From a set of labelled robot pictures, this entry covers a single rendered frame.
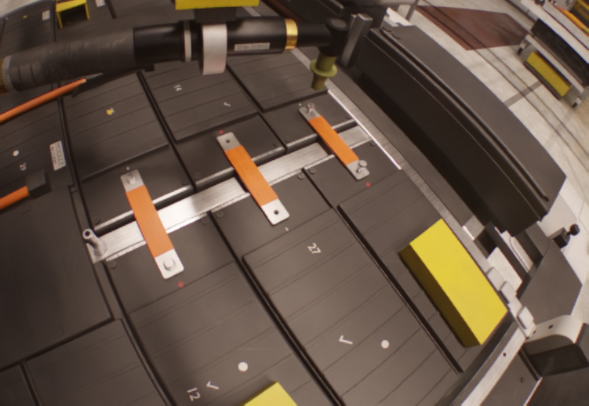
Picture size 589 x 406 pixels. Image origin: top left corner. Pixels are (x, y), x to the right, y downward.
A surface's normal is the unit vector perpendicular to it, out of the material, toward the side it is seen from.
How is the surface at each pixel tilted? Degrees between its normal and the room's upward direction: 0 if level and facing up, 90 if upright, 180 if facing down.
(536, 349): 90
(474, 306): 0
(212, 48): 71
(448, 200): 0
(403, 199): 0
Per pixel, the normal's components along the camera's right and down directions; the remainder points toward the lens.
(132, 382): 0.20, -0.54
